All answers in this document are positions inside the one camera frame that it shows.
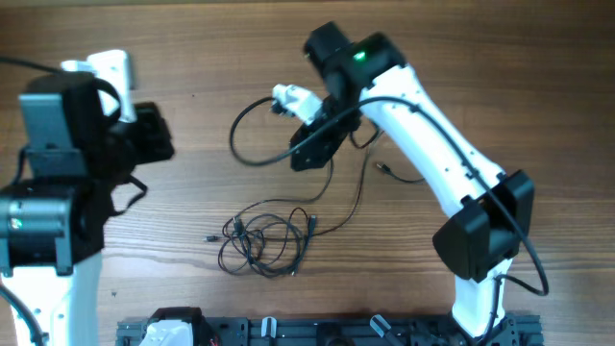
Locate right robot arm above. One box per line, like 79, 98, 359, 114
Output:
272, 23, 534, 345

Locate camera black cable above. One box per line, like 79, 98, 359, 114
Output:
228, 95, 551, 345
0, 56, 63, 346

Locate left camera black cable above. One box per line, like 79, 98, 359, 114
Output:
0, 56, 63, 346

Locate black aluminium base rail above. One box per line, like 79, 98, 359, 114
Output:
114, 312, 544, 346

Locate right camera black cable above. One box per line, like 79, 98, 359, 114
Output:
228, 95, 551, 345

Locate black usb cables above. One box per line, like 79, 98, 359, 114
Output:
202, 122, 427, 280

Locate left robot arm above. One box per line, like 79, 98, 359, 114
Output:
1, 72, 174, 345

